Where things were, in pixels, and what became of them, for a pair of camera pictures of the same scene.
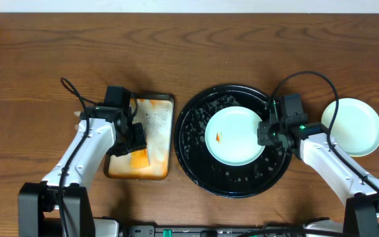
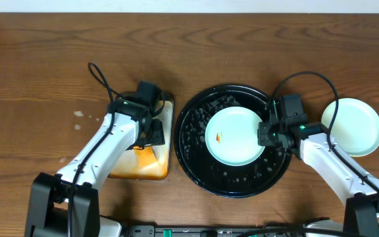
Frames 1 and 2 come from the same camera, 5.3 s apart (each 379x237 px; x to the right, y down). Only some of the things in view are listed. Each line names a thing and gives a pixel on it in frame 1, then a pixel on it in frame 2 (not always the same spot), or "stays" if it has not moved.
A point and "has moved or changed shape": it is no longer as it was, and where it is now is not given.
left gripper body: [137, 141] -> [156, 132]
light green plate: [356, 130] stays
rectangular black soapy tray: [156, 112] stays
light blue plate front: [231, 135] stays
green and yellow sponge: [139, 158] has moved or changed shape
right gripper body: [269, 133] stays
